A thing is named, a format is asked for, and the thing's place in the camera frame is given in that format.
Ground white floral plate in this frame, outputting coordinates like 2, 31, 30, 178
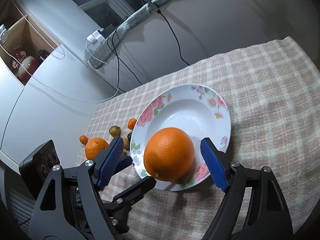
130, 84, 231, 191

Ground white power strip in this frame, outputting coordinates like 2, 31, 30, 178
87, 29, 105, 45

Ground green brown tomato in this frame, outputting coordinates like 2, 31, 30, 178
108, 125, 121, 137

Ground grey windowsill mat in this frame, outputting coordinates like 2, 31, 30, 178
86, 0, 173, 69

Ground black camera box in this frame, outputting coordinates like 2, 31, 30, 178
19, 139, 60, 188

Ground black power adapter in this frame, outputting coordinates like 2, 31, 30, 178
101, 24, 115, 38

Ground black cable of light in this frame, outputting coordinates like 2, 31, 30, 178
157, 11, 190, 66

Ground tiny kumquat orange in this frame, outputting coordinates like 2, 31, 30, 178
127, 118, 137, 130

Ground dark purple grape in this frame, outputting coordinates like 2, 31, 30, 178
127, 132, 132, 141

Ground black adapter cable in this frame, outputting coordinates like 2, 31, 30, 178
107, 16, 143, 93

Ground large orange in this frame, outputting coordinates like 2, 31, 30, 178
144, 127, 195, 181
85, 138, 109, 160

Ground white charging cable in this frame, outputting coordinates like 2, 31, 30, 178
0, 42, 121, 104

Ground pink plaid tablecloth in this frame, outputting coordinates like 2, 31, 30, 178
86, 37, 319, 239

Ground red white ceramic vase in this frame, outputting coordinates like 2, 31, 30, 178
9, 45, 39, 83

